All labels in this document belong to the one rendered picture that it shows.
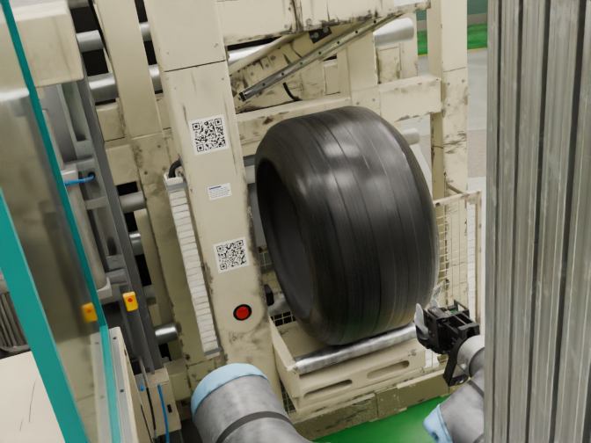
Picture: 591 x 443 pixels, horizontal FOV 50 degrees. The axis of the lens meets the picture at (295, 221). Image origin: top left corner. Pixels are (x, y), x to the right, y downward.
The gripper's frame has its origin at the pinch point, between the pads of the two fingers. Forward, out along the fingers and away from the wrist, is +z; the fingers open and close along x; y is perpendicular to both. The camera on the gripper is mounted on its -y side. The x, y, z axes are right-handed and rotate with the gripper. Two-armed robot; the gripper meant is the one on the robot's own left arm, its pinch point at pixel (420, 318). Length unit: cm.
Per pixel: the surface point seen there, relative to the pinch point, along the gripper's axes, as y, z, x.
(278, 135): 38, 34, 15
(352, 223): 21.0, 9.3, 8.8
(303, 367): -18.0, 23.9, 21.1
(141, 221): 3, 110, 49
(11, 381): 15, -5, 77
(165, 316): -35, 111, 49
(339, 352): -17.2, 24.2, 11.3
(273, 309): -14, 52, 21
